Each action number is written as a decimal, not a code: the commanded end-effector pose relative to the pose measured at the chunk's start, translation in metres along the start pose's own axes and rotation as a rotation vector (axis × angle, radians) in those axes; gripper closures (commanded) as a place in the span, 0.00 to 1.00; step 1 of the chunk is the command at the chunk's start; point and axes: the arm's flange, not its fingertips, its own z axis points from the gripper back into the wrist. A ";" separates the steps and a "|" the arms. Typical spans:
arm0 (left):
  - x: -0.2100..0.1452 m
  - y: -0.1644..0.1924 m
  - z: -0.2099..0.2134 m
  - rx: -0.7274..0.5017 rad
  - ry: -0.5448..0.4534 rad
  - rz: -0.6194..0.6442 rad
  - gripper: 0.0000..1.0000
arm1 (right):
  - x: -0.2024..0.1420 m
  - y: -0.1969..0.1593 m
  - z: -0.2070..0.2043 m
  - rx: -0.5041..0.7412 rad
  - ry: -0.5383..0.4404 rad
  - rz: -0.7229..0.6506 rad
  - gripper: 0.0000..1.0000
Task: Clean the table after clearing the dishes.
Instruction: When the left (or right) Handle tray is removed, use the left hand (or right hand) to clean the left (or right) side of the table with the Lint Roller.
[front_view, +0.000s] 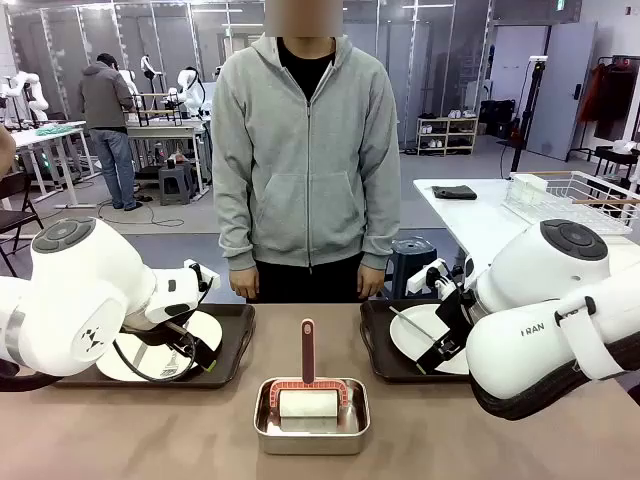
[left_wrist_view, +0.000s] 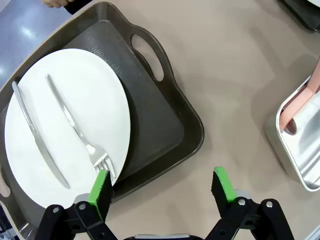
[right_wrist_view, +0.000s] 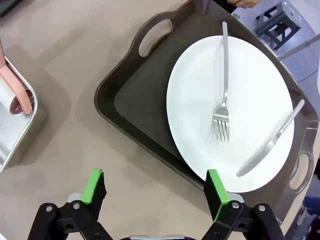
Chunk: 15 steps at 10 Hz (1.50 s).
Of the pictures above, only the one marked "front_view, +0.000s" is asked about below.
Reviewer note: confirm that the white round plate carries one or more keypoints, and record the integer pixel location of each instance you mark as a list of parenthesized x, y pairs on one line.
[(407, 345), (205, 330)]

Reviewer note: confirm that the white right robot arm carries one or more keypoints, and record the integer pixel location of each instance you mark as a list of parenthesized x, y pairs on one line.
[(550, 280)]

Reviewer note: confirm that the blue grey plastic stool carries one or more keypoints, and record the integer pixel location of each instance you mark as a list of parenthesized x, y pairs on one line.
[(412, 255)]

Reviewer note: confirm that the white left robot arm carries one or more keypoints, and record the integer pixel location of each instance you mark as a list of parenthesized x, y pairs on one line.
[(90, 280)]

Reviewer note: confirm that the person's left hand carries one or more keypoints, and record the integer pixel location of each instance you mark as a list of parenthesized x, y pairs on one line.
[(372, 282)]

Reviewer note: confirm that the white lab desk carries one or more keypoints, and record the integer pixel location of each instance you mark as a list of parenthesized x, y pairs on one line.
[(50, 134)]

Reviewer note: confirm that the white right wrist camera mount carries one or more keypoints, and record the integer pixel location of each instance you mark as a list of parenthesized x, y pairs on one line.
[(420, 282)]

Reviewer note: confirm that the red brown hanging coat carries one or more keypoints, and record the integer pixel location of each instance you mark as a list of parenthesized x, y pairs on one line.
[(595, 95)]

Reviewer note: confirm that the person's right forearm grey sleeve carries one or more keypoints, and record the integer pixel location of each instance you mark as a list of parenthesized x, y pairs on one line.
[(235, 235)]

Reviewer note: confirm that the white lab robot arm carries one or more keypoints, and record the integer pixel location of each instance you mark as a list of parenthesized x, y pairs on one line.
[(22, 85), (192, 90)]

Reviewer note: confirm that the grey door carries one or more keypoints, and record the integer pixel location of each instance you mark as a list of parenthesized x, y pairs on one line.
[(560, 100)]

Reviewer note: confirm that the man in grey hoodie jeans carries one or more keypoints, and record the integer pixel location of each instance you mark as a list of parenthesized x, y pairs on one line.
[(102, 100)]

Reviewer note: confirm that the black metal frame rack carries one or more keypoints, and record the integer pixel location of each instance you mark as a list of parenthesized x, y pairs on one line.
[(157, 116)]

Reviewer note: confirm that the person's left forearm grey sleeve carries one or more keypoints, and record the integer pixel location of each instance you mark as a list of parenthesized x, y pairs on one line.
[(382, 235)]

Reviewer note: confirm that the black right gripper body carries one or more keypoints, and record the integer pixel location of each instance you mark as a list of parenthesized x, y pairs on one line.
[(454, 312)]

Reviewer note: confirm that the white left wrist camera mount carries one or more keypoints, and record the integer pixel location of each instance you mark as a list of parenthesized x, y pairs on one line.
[(210, 277)]

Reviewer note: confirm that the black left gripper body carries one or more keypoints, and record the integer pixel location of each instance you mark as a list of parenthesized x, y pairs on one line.
[(186, 336)]

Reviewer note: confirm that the silver metal cutlery piece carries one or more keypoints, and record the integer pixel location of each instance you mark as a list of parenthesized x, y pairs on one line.
[(410, 324)]

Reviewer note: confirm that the rectangular stainless steel container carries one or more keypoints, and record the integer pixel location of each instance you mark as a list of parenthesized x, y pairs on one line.
[(310, 442)]

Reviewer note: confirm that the black folding chair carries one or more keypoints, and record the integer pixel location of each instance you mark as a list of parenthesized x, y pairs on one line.
[(15, 220)]

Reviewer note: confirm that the dark folded cloth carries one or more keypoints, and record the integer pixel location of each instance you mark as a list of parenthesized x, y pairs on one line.
[(452, 191)]

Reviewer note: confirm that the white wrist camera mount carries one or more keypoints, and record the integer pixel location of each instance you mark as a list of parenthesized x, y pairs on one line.
[(420, 282), (210, 277)]

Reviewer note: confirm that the silver metal fork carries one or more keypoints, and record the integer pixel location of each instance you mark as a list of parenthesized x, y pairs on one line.
[(172, 369)]

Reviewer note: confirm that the person in grey hoodie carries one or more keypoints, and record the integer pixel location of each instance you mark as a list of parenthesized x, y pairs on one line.
[(305, 175)]

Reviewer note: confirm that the green cloth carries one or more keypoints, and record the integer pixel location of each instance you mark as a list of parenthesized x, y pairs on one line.
[(55, 129)]

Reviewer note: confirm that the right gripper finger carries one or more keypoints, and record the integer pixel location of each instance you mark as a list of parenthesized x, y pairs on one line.
[(453, 347), (432, 356)]

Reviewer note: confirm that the white side table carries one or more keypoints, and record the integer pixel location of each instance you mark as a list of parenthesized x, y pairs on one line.
[(470, 220)]

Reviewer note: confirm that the black luggage bags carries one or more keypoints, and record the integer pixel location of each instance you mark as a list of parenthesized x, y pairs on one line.
[(497, 117)]

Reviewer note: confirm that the white lab work table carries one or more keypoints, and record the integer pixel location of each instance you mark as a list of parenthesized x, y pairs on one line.
[(160, 131)]

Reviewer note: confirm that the small black table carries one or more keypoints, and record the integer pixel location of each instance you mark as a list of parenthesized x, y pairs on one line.
[(615, 155)]

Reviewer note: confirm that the dark brown serving tray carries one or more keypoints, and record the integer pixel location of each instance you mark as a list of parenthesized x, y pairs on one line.
[(377, 350), (235, 320)]

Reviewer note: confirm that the black hanging garment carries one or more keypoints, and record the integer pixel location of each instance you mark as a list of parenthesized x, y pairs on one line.
[(620, 100)]

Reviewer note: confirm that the clear plastic container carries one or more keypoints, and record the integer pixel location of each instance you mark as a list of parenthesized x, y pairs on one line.
[(525, 190)]

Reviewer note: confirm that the black tripod stand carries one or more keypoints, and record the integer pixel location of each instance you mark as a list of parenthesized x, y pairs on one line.
[(526, 112)]

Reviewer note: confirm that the person's right hand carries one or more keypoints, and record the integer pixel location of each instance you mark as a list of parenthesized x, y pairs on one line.
[(245, 282)]

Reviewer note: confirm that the white shoe rack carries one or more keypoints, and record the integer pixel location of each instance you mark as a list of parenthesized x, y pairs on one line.
[(447, 137)]

